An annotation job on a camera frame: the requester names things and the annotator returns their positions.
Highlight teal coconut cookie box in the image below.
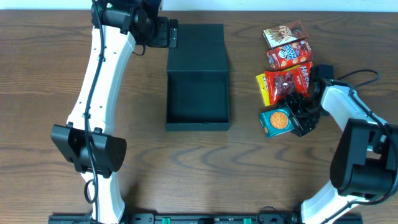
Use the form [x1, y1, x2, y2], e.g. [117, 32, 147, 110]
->
[259, 107, 294, 138]

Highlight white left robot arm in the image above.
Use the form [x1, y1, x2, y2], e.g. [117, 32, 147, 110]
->
[49, 0, 178, 223]

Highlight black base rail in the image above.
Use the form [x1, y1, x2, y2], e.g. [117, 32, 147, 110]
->
[48, 212, 363, 224]

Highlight dark green box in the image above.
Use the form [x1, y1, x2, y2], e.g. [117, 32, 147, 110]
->
[165, 24, 230, 131]

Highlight yellow Hacks candy bag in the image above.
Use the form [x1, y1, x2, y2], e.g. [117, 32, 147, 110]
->
[256, 64, 307, 107]

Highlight red Hacks candy bag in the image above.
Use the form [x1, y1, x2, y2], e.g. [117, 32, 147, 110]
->
[265, 62, 313, 105]

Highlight red Hello Panda box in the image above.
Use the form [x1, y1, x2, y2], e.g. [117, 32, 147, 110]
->
[267, 40, 313, 71]

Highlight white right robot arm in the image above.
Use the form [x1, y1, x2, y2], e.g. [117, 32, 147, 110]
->
[277, 64, 397, 223]

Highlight brown Pocky box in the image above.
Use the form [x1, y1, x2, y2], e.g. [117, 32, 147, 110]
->
[262, 21, 309, 49]

